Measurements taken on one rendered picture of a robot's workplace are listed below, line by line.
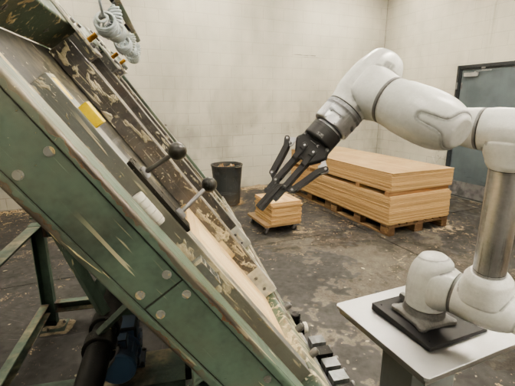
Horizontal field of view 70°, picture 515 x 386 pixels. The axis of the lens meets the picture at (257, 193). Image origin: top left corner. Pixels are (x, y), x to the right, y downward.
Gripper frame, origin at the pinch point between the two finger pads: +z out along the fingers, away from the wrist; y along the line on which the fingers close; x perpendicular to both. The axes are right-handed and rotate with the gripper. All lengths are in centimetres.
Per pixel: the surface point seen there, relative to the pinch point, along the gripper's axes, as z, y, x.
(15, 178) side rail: 19.8, -17.8, -41.5
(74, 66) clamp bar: 9, -71, 4
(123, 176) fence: 16.6, -22.8, -14.7
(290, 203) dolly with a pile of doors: -3, -65, 367
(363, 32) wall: -356, -228, 620
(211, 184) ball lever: 7.0, -12.4, -0.6
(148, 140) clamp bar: 12, -47, 20
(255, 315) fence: 24.8, 14.6, 11.2
